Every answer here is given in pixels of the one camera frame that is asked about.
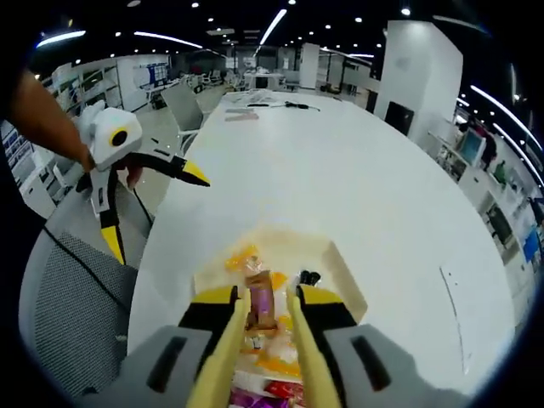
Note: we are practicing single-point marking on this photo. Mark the grey plastic chair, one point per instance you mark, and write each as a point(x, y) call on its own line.
point(185, 108)

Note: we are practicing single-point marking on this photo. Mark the ceiling light strips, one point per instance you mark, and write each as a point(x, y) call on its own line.
point(272, 25)

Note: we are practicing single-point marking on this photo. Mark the purple and brown snack packet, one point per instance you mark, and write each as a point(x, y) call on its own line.
point(260, 297)

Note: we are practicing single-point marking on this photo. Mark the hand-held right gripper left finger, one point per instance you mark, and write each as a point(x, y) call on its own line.
point(200, 319)

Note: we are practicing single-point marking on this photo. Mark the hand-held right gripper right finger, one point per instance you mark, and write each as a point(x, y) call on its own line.
point(331, 314)

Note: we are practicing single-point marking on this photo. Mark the grey mesh office chair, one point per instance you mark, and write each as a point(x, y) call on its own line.
point(72, 297)

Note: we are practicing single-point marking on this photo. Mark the pink paper sheet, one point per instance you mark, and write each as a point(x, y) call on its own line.
point(240, 115)

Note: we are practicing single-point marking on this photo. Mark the cream food tongs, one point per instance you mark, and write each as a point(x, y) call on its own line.
point(221, 361)

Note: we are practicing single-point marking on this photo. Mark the orange-ended clear pastry packet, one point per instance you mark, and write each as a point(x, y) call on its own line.
point(239, 260)
point(278, 281)

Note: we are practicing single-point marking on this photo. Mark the person's left hand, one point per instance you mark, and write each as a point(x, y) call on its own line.
point(135, 176)

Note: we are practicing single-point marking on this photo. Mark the white storage shelves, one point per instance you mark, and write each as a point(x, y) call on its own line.
point(98, 85)

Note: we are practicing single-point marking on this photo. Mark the clear packet of dark fruit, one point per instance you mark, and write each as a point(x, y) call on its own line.
point(309, 277)

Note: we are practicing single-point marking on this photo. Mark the beige hexagonal paper container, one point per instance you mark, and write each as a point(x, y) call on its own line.
point(340, 276)

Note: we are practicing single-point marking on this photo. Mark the wall notice board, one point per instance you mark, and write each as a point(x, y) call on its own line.
point(151, 76)

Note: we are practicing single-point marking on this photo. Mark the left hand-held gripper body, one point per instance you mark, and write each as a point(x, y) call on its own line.
point(106, 127)

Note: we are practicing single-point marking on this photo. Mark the ceiling spot lights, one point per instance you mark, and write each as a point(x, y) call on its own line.
point(358, 20)

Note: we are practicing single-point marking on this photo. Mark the white kiosk with blue screen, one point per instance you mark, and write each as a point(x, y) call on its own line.
point(472, 146)

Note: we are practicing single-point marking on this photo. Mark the white pillar with round mark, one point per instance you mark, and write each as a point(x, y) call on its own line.
point(421, 72)

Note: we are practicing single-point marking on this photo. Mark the black rectangular panel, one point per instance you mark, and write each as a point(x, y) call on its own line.
point(399, 118)

